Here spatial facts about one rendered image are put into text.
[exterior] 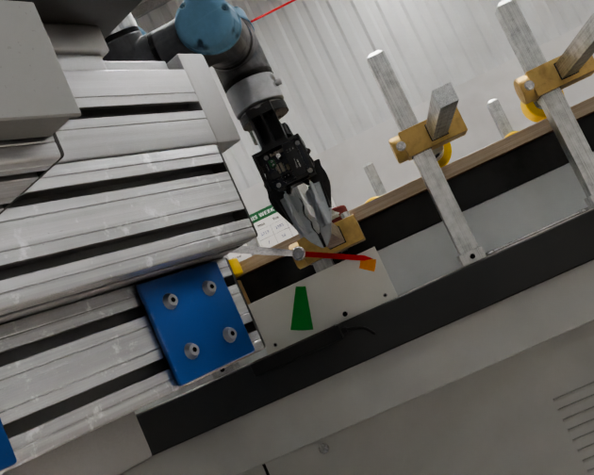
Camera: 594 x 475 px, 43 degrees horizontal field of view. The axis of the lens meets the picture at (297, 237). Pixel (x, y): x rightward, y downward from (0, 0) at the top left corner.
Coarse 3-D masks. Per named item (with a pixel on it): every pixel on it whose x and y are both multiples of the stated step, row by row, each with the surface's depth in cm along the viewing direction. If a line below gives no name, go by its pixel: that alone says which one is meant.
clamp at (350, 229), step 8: (352, 216) 136; (336, 224) 137; (344, 224) 136; (352, 224) 136; (344, 232) 136; (352, 232) 136; (360, 232) 136; (304, 240) 137; (352, 240) 136; (360, 240) 136; (304, 248) 137; (312, 248) 137; (320, 248) 137; (328, 248) 137; (336, 248) 136; (344, 248) 137; (296, 264) 138; (304, 264) 138
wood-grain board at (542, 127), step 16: (576, 112) 151; (592, 112) 152; (528, 128) 152; (544, 128) 152; (496, 144) 153; (512, 144) 152; (464, 160) 154; (480, 160) 153; (448, 176) 154; (400, 192) 155; (416, 192) 155; (368, 208) 156; (384, 208) 155; (288, 240) 158; (256, 256) 158; (272, 256) 158
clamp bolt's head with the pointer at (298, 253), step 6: (294, 252) 135; (300, 252) 135; (306, 252) 137; (312, 252) 136; (336, 258) 136; (342, 258) 136; (348, 258) 136; (354, 258) 135; (360, 258) 135; (366, 258) 135; (372, 258) 135
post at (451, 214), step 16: (368, 64) 140; (384, 64) 138; (384, 80) 138; (384, 96) 138; (400, 96) 137; (400, 112) 137; (400, 128) 137; (416, 160) 136; (432, 160) 136; (432, 176) 135; (432, 192) 135; (448, 192) 135; (448, 208) 135; (448, 224) 135; (464, 224) 134; (464, 240) 134
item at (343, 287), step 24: (336, 264) 136; (288, 288) 137; (312, 288) 137; (336, 288) 136; (360, 288) 135; (384, 288) 135; (264, 312) 138; (288, 312) 137; (312, 312) 136; (336, 312) 136; (360, 312) 135; (264, 336) 137; (288, 336) 137
